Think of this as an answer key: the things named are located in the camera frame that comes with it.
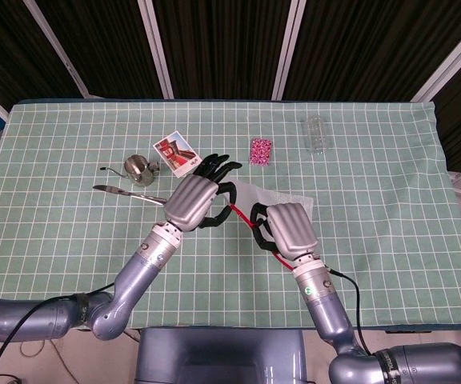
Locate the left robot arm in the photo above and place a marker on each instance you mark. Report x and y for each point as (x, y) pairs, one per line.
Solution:
(142, 268)

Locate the clear plastic tray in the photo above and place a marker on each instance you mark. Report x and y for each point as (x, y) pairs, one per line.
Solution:
(315, 134)

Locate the photo postcard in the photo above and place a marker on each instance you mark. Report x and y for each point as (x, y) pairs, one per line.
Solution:
(172, 154)

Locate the green checked tablecloth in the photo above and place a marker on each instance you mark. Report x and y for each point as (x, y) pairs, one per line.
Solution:
(74, 248)

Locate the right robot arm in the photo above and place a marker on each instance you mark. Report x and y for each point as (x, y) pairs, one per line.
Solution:
(326, 308)

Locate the small steel spouted pot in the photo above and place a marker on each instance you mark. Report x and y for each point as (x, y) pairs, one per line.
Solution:
(138, 170)

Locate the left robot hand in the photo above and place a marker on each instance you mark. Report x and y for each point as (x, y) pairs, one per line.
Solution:
(190, 200)

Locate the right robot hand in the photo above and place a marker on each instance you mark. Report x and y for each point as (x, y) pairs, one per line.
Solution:
(292, 230)

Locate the clear mesh zipper pouch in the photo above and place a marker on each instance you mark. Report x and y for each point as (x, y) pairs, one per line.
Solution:
(282, 200)

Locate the pink patterned card pack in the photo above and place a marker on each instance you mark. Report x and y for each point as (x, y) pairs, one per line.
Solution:
(260, 151)

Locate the steel table knife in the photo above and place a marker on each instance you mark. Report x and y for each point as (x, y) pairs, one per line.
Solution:
(130, 194)

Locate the blue grey robot torso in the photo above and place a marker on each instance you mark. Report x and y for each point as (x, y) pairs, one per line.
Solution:
(214, 352)

